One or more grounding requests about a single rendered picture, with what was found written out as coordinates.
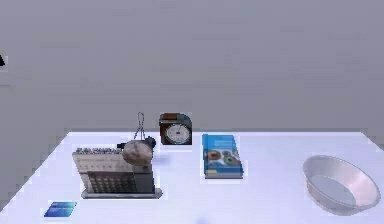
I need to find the grey round lump with wire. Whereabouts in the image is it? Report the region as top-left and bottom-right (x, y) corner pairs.
(116, 111), (158, 167)

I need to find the blue book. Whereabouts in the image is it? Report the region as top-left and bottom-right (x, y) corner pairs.
(201, 133), (245, 180)

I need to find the blue card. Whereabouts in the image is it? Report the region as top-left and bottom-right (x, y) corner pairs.
(43, 200), (78, 218)

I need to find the grey metal bowl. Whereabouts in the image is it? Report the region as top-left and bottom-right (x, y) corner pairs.
(302, 154), (382, 216)

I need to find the brown alarm clock white dial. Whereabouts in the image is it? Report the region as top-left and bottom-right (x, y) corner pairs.
(158, 112), (193, 146)

